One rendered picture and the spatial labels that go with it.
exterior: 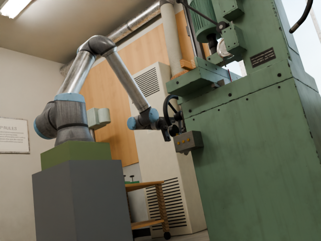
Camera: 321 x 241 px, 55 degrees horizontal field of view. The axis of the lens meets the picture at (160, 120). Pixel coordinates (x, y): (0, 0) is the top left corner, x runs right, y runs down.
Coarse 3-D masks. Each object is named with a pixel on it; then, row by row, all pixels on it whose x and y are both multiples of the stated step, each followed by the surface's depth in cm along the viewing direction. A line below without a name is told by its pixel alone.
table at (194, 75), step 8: (192, 72) 150; (200, 72) 148; (208, 72) 154; (176, 80) 156; (184, 80) 153; (192, 80) 150; (200, 80) 150; (208, 80) 152; (216, 80) 159; (232, 80) 174; (168, 88) 159; (176, 88) 155; (184, 88) 157; (192, 88) 159
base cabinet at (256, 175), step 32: (256, 96) 139; (288, 96) 130; (320, 96) 161; (192, 128) 159; (224, 128) 147; (256, 128) 137; (288, 128) 128; (320, 128) 138; (224, 160) 146; (256, 160) 136; (288, 160) 127; (320, 160) 120; (224, 192) 145; (256, 192) 135; (288, 192) 126; (320, 192) 119; (224, 224) 143; (256, 224) 134; (288, 224) 125; (320, 224) 118
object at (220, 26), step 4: (176, 0) 182; (180, 0) 182; (184, 4) 179; (192, 8) 175; (196, 12) 173; (200, 12) 172; (204, 16) 169; (208, 20) 168; (212, 20) 166; (216, 24) 164; (220, 24) 160; (224, 24) 159; (228, 24) 161; (216, 28) 162; (220, 28) 160; (224, 28) 159; (220, 32) 160
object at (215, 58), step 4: (216, 52) 176; (208, 56) 179; (212, 56) 177; (216, 56) 175; (208, 60) 178; (212, 60) 177; (216, 60) 175; (220, 60) 173; (228, 60) 173; (232, 60) 174; (216, 64) 175; (220, 64) 176
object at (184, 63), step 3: (180, 60) 147; (183, 60) 146; (186, 60) 148; (180, 63) 147; (183, 63) 146; (186, 63) 147; (189, 63) 150; (183, 66) 146; (186, 66) 146; (189, 66) 149; (186, 69) 149; (189, 69) 150; (192, 69) 151
